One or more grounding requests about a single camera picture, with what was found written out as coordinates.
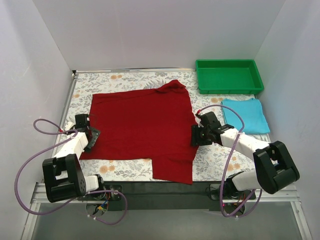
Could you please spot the folded turquoise t-shirt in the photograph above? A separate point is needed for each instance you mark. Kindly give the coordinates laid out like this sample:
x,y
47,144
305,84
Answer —
x,y
246,116

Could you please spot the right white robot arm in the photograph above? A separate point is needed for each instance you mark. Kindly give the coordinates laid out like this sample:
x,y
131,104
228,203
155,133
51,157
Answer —
x,y
274,166

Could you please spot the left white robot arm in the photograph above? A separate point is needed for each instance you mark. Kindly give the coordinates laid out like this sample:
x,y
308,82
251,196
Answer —
x,y
63,176

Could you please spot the floral patterned table mat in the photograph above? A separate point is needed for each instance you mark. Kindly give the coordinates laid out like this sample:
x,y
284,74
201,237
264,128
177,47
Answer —
x,y
211,163

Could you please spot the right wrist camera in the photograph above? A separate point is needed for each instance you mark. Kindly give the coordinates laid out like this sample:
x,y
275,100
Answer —
x,y
201,123

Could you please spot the red t-shirt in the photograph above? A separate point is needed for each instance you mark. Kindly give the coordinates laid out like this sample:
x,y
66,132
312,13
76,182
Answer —
x,y
151,124

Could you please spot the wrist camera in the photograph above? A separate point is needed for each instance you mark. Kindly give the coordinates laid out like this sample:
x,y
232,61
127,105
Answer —
x,y
68,128
201,123

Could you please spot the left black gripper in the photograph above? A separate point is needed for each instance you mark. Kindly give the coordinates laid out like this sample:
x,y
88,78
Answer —
x,y
93,136

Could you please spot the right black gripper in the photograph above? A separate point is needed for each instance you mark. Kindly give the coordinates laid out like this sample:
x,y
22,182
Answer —
x,y
196,135

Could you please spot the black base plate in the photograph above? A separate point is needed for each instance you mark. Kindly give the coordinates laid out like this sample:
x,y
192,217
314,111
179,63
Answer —
x,y
164,195

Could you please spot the green plastic tray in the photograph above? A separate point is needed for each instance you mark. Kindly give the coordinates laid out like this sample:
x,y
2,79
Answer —
x,y
228,76

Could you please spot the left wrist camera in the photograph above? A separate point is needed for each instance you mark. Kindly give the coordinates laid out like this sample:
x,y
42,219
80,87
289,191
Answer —
x,y
68,128

